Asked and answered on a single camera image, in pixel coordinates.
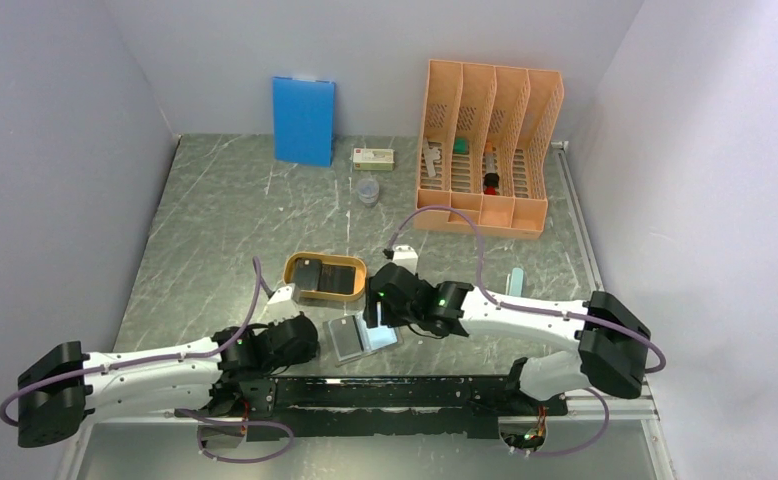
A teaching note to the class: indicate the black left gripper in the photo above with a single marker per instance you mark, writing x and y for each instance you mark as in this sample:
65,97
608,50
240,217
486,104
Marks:
304,354

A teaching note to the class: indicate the grey metal bracket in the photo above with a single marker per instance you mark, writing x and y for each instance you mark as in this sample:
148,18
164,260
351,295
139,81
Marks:
431,154

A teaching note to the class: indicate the blue upright box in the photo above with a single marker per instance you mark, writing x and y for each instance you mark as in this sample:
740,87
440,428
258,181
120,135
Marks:
303,116

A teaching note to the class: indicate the peach desk file organizer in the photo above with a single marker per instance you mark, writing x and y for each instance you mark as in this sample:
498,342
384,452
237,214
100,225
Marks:
484,137

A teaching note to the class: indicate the light blue eraser bar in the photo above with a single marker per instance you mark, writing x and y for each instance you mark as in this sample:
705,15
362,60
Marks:
515,282

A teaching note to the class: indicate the aluminium frame rail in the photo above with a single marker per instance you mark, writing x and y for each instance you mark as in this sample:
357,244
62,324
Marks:
598,438

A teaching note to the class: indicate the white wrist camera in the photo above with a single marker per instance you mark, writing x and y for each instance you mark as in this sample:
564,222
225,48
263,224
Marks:
404,256
283,304

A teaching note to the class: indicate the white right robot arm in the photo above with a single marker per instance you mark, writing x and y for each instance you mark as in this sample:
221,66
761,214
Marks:
599,342

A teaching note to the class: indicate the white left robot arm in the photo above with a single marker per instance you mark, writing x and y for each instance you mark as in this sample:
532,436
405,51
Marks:
67,389

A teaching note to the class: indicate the orange grey utility knife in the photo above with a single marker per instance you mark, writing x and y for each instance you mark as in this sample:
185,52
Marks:
490,158

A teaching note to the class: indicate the green eraser block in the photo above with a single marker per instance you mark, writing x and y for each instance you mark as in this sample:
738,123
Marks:
461,146

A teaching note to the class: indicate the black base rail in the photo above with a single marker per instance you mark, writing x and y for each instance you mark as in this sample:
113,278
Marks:
363,406

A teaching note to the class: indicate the clear round plastic jar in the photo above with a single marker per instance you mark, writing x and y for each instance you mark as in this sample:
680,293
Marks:
368,191

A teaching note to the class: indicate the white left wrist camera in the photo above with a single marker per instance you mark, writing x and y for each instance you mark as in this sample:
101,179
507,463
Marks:
283,304

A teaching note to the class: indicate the black red stamp knob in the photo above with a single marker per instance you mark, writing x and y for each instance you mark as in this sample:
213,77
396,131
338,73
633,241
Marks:
491,183

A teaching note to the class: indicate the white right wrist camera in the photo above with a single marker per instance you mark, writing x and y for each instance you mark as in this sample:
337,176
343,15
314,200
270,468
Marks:
404,256

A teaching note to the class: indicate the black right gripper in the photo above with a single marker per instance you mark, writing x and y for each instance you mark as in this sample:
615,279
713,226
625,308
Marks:
371,310

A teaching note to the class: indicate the small green white carton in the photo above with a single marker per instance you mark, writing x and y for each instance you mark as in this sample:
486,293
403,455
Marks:
373,159

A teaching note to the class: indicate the orange oval plastic tray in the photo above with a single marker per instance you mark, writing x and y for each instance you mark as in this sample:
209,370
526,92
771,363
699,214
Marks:
357,263

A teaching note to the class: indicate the stack of black cards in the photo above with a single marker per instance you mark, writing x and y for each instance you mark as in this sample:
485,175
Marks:
314,275

